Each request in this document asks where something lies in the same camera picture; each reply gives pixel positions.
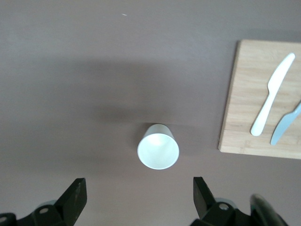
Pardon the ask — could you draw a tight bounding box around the wooden cutting board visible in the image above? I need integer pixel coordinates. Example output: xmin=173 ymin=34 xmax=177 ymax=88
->
xmin=218 ymin=39 xmax=301 ymax=160

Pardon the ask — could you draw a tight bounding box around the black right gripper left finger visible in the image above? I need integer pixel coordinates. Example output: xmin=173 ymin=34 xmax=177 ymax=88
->
xmin=16 ymin=178 xmax=88 ymax=226

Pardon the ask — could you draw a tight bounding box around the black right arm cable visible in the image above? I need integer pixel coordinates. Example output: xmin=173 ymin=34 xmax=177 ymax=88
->
xmin=249 ymin=194 xmax=286 ymax=226

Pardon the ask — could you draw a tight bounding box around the white plastic cup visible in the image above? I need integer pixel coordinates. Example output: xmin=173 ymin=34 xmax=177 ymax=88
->
xmin=137 ymin=124 xmax=180 ymax=170

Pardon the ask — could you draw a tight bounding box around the white plastic knife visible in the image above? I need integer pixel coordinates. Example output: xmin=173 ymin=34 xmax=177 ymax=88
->
xmin=250 ymin=52 xmax=296 ymax=137

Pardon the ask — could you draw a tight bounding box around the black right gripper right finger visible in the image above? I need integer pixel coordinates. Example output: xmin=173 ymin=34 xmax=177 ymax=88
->
xmin=191 ymin=176 xmax=238 ymax=226

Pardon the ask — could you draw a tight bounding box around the grey plastic knife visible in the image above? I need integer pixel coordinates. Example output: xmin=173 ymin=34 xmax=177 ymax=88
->
xmin=269 ymin=101 xmax=301 ymax=145

